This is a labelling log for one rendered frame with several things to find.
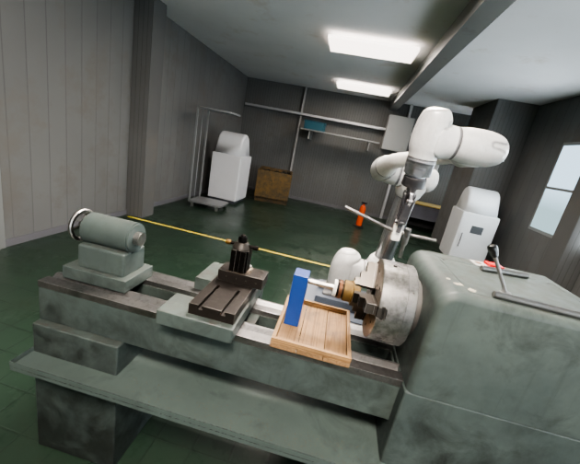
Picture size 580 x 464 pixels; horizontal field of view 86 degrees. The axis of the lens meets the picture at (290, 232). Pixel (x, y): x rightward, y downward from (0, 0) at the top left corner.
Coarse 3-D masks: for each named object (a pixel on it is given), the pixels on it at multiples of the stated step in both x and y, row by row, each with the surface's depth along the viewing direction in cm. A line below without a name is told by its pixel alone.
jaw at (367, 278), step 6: (366, 264) 129; (372, 264) 126; (366, 270) 126; (372, 270) 125; (360, 276) 125; (366, 276) 124; (372, 276) 124; (360, 282) 123; (366, 282) 123; (372, 282) 123; (366, 288) 126; (372, 288) 123
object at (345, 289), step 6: (342, 282) 122; (348, 282) 122; (354, 282) 122; (342, 288) 121; (348, 288) 120; (354, 288) 121; (360, 288) 122; (336, 294) 121; (342, 294) 121; (348, 294) 120; (348, 300) 121
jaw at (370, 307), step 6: (354, 294) 118; (360, 294) 117; (366, 294) 119; (354, 300) 118; (360, 300) 115; (366, 300) 112; (372, 300) 113; (360, 306) 115; (366, 306) 110; (372, 306) 110; (366, 312) 110; (372, 312) 110; (378, 312) 108; (384, 312) 108; (384, 318) 108
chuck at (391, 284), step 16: (384, 272) 112; (400, 272) 113; (384, 288) 108; (400, 288) 108; (384, 304) 107; (400, 304) 107; (368, 320) 119; (384, 320) 108; (400, 320) 107; (368, 336) 115; (384, 336) 111
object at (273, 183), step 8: (264, 168) 797; (272, 168) 878; (264, 176) 779; (272, 176) 778; (280, 176) 778; (288, 176) 778; (256, 184) 785; (264, 184) 785; (272, 184) 784; (280, 184) 784; (288, 184) 784; (256, 192) 791; (264, 192) 790; (272, 192) 790; (280, 192) 790; (288, 192) 789; (264, 200) 807; (272, 200) 807; (280, 200) 795
